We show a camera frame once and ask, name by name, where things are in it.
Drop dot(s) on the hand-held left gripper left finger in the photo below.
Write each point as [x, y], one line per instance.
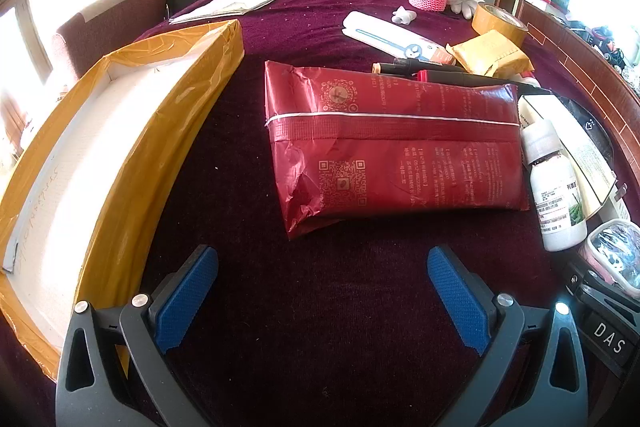
[187, 297]

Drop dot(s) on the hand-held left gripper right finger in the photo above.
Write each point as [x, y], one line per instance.
[460, 302]

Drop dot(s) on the white bottle with green label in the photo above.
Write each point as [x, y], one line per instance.
[557, 207]

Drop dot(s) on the red plastic mailer package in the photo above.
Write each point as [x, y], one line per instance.
[390, 157]

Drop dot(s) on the yellow taped cardboard box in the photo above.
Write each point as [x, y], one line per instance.
[100, 147]

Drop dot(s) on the clear container with pink base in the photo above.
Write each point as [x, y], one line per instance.
[612, 252]

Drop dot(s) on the maroon tablecloth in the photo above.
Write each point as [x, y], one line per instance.
[325, 332]

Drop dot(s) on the short black brown marker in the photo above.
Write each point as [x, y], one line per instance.
[395, 67]

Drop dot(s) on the yellow padded packet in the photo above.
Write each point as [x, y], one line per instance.
[492, 54]

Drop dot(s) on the brown packing tape roll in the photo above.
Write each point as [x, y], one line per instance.
[495, 35]

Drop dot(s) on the brick pattern wooden partition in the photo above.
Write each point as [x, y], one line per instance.
[575, 52]

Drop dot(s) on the maroon chair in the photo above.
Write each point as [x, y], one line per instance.
[100, 32]

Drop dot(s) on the long white tube box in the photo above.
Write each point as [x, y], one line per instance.
[380, 32]

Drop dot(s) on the folded white paper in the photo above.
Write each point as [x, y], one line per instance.
[225, 7]

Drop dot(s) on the tiny white bottle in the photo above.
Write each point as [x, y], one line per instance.
[402, 14]

